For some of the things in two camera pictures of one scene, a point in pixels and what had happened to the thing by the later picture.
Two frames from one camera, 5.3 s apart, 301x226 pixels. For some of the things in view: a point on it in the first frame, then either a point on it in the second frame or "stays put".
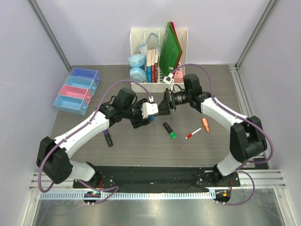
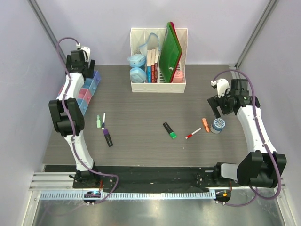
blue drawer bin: [82, 83] stays put
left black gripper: [138, 123] to [90, 68]
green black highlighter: [172, 133] stays put
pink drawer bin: [76, 92] stays put
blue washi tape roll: [152, 117] to [217, 125]
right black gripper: [168, 103] to [216, 112]
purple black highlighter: [108, 138] stays put
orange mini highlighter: [205, 124] stays put
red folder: [180, 47] stays put
